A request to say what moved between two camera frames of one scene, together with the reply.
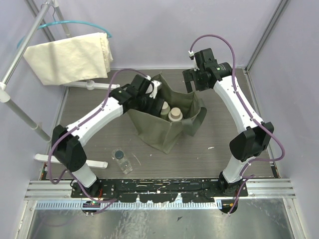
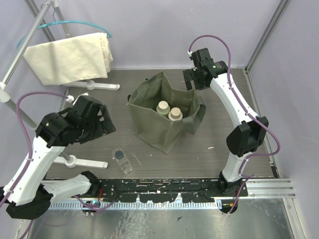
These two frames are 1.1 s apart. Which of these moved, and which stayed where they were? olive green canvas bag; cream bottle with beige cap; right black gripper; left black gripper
Moved: left black gripper
Stayed: cream bottle with beige cap; right black gripper; olive green canvas bag
